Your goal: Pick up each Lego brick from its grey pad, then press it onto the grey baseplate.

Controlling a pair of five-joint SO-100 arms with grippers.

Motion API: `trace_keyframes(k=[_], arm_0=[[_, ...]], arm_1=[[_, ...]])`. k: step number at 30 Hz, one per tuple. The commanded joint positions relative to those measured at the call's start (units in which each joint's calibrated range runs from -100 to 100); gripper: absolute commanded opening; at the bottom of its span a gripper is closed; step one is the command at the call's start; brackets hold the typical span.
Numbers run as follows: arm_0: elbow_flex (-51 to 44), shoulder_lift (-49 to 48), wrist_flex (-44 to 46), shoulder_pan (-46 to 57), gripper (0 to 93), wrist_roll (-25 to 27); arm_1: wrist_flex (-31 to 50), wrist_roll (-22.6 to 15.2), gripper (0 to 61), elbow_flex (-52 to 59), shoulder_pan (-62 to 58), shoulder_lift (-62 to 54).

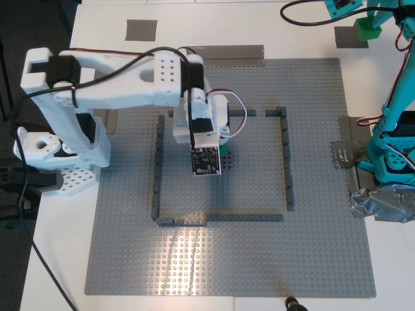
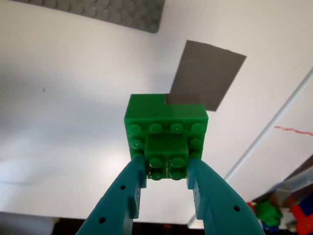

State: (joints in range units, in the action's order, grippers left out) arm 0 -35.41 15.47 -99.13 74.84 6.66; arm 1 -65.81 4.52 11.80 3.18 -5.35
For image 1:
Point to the short dark grey brick row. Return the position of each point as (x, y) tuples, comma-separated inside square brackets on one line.
[(275, 112)]

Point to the black camera board white mount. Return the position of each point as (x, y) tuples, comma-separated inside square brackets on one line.
[(207, 162)]

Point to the crumpled silver tape wad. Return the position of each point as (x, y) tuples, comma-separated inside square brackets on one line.
[(379, 204)]

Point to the black table clamp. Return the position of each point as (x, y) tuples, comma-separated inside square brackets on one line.
[(19, 181)]

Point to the small black knob object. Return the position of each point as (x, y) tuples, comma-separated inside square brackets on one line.
[(293, 304)]

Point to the green brick cube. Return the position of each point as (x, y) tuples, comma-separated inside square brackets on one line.
[(223, 150), (364, 32)]

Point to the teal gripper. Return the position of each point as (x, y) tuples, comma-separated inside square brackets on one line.
[(378, 20)]

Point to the grey studded baseplate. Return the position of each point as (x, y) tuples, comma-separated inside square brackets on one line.
[(233, 252)]

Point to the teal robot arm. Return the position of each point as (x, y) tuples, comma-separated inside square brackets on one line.
[(397, 139)]

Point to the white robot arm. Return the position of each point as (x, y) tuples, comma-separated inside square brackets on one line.
[(113, 94)]

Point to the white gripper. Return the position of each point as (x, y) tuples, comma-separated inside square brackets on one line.
[(225, 130)]

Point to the flat grey tape patch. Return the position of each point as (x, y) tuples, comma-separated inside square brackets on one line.
[(351, 129)]

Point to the long grey tape strip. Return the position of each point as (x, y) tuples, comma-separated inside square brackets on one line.
[(233, 55), (105, 123)]

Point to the wrinkled grey tape piece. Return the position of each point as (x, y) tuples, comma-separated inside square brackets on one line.
[(343, 155)]

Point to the grey tape square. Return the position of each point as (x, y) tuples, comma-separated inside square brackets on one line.
[(141, 29), (343, 39)]

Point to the long dark grey brick wall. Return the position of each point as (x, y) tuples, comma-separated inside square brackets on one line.
[(243, 113), (158, 168), (287, 162), (227, 217)]

